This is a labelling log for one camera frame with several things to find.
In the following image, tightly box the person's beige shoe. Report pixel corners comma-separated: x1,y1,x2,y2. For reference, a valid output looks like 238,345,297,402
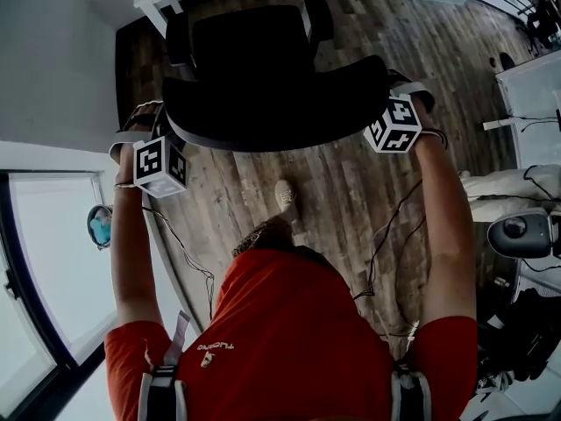
273,179,302,224

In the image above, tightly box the grey black shoulder strap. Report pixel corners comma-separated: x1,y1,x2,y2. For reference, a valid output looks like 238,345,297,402
388,359,434,421
137,363,188,421

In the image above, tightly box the white ribbon strap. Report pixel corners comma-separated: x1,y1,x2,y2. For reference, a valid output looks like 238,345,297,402
169,310,193,364

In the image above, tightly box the black round floor object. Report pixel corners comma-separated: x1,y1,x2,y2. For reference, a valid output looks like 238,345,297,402
488,52,517,70

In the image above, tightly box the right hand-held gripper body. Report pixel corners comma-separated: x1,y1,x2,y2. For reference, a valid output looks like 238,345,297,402
363,80,436,154

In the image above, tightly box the white bedding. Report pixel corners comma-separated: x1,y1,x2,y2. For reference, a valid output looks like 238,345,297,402
458,164,561,224

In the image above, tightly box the grey round camera device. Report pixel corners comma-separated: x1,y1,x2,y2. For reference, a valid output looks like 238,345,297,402
486,210,561,260

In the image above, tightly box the black wrist band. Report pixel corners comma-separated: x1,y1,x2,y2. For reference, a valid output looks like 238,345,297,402
421,128,449,150

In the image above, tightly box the person's left forearm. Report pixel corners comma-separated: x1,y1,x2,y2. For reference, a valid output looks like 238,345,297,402
110,181,164,329

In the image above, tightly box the white side table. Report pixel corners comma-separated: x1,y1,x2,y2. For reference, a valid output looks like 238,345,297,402
482,49,561,171

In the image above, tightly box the person's patterned trouser leg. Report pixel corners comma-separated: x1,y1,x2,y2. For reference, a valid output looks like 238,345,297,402
231,215,295,259

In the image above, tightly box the black bag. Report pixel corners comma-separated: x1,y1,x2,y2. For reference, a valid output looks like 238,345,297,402
476,286,561,382

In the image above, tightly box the thin black cable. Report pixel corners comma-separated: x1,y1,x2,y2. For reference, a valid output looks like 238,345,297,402
141,205,217,320
352,177,428,303

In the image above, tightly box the black window frame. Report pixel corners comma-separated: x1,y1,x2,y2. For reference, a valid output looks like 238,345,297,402
0,168,107,421

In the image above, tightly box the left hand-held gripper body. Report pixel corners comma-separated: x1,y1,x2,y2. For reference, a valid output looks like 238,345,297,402
108,101,190,199

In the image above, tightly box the person's right forearm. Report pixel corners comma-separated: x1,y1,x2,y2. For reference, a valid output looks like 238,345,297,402
411,130,479,329

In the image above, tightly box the black office chair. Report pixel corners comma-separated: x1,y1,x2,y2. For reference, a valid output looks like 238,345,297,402
161,0,392,153

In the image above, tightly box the person's orange shirt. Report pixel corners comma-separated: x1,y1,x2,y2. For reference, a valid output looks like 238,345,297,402
103,245,479,421

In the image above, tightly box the round glossy blue object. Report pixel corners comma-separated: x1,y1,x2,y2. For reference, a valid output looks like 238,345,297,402
86,204,114,251

